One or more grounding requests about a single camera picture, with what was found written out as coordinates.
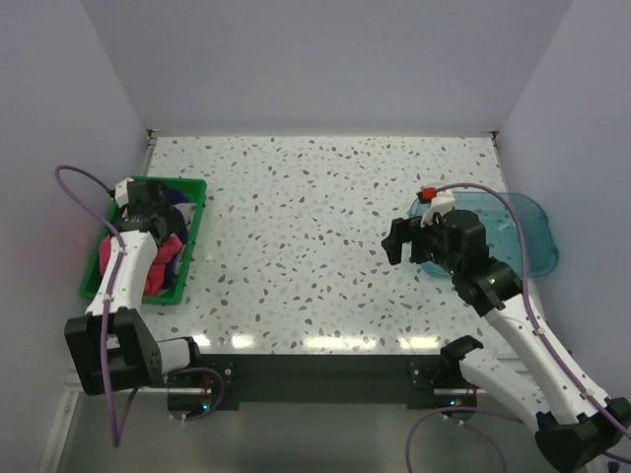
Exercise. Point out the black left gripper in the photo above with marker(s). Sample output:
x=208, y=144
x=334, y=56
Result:
x=175, y=225

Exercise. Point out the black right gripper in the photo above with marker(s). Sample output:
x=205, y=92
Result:
x=404, y=231

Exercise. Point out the pink towel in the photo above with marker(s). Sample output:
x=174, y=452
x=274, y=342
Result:
x=161, y=274

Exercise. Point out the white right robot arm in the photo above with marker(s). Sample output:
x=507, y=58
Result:
x=573, y=420

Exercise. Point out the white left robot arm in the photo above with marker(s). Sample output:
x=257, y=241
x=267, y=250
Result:
x=115, y=351

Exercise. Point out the purple towel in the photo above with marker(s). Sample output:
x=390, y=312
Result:
x=174, y=197

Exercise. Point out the grey white towel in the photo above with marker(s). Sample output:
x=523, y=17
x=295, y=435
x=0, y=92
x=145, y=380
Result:
x=187, y=212

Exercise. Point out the green plastic bin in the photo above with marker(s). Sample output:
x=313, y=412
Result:
x=132, y=253

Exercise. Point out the teal transparent plastic tray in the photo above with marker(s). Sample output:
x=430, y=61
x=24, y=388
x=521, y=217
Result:
x=503, y=225

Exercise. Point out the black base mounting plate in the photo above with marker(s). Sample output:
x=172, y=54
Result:
x=415, y=381

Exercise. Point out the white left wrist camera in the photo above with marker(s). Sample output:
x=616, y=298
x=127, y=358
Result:
x=121, y=192

